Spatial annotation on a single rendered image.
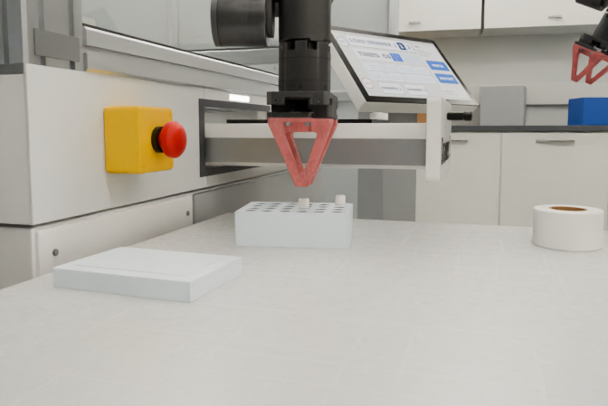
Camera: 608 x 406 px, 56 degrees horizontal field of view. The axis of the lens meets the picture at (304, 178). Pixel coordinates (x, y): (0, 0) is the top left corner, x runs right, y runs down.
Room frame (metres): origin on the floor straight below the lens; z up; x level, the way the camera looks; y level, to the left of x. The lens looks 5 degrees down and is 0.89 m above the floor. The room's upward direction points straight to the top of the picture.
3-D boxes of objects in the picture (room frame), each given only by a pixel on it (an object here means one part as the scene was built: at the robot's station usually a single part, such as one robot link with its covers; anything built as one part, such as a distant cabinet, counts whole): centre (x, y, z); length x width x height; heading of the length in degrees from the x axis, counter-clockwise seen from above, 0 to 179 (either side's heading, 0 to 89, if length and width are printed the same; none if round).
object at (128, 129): (0.64, 0.18, 0.88); 0.07 x 0.05 x 0.07; 163
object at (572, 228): (0.62, -0.29, 0.78); 0.07 x 0.07 x 0.04
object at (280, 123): (0.63, 0.00, 0.87); 0.07 x 0.07 x 0.09; 82
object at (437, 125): (0.86, -0.21, 0.87); 0.29 x 0.02 x 0.11; 163
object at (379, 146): (0.92, -0.01, 0.86); 0.40 x 0.26 x 0.06; 73
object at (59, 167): (1.14, 0.55, 0.87); 1.02 x 0.95 x 0.14; 163
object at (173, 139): (0.63, 0.15, 0.88); 0.04 x 0.03 x 0.04; 163
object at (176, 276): (0.47, 0.13, 0.77); 0.13 x 0.09 x 0.02; 70
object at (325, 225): (0.64, 0.01, 0.78); 0.12 x 0.08 x 0.04; 83
